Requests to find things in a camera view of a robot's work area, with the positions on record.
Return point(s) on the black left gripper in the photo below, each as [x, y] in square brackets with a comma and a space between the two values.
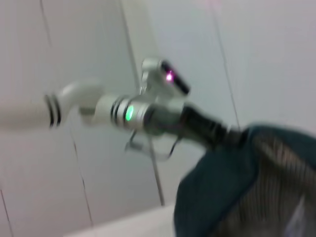
[197, 123]

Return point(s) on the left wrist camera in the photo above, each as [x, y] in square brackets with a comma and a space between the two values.
[160, 74]

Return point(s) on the dark teal insulated lunch bag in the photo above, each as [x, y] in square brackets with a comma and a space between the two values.
[222, 187]

